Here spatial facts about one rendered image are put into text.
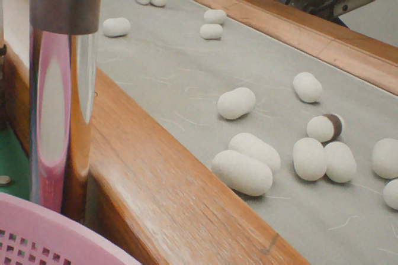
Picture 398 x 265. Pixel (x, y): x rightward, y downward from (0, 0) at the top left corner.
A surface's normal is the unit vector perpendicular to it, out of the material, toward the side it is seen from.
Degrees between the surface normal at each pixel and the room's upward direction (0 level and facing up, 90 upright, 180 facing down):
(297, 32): 45
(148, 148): 0
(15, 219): 75
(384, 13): 92
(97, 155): 0
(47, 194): 90
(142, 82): 0
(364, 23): 91
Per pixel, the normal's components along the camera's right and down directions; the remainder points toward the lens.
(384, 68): -0.45, -0.53
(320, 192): 0.18, -0.87
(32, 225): -0.29, 0.13
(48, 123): -0.19, 0.42
